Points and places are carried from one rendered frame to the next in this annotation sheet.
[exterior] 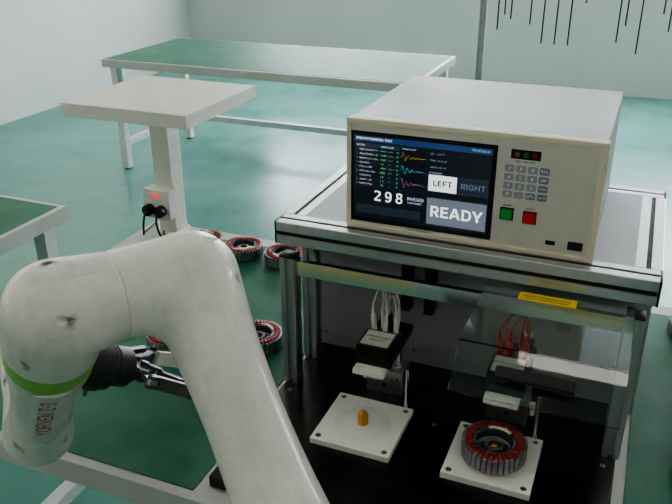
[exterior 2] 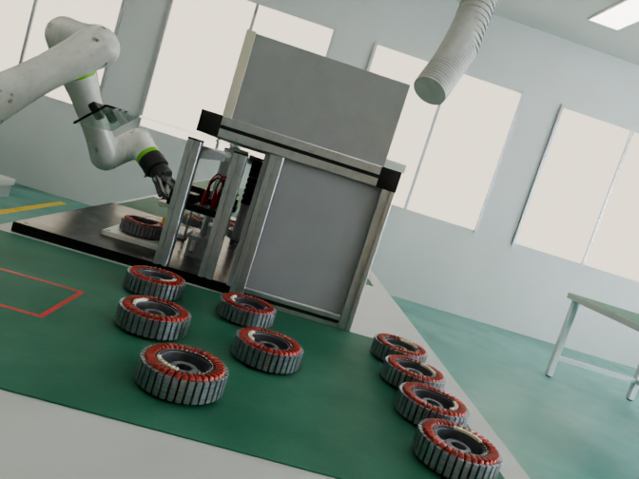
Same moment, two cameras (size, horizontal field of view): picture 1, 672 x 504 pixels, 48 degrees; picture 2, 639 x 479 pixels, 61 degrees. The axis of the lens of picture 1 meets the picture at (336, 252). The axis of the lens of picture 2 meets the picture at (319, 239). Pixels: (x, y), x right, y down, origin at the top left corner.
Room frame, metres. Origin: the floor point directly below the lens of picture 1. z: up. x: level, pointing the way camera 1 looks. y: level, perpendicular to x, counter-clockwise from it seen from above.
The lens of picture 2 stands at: (0.80, -1.67, 1.05)
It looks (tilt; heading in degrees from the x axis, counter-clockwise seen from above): 6 degrees down; 63
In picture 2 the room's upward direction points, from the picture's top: 17 degrees clockwise
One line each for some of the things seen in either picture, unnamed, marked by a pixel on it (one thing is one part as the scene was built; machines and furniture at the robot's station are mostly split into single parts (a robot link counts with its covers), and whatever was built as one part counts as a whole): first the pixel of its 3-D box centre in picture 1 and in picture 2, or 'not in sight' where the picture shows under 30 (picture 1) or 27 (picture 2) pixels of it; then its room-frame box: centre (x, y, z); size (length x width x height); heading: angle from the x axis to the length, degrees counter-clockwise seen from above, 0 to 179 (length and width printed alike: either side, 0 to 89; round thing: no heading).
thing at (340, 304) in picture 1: (464, 307); (257, 208); (1.32, -0.26, 0.92); 0.66 x 0.01 x 0.30; 68
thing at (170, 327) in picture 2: not in sight; (153, 316); (0.99, -0.84, 0.77); 0.11 x 0.11 x 0.04
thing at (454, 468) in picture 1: (492, 458); (141, 237); (1.04, -0.27, 0.78); 0.15 x 0.15 x 0.01; 68
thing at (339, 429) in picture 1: (362, 425); (164, 226); (1.13, -0.05, 0.78); 0.15 x 0.15 x 0.01; 68
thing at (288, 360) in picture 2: not in sight; (267, 349); (1.17, -0.91, 0.77); 0.11 x 0.11 x 0.04
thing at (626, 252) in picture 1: (478, 216); (299, 155); (1.38, -0.28, 1.09); 0.68 x 0.44 x 0.05; 68
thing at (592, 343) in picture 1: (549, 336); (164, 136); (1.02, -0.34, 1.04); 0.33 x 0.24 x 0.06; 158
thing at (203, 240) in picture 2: (509, 401); (199, 245); (1.17, -0.33, 0.80); 0.08 x 0.05 x 0.06; 68
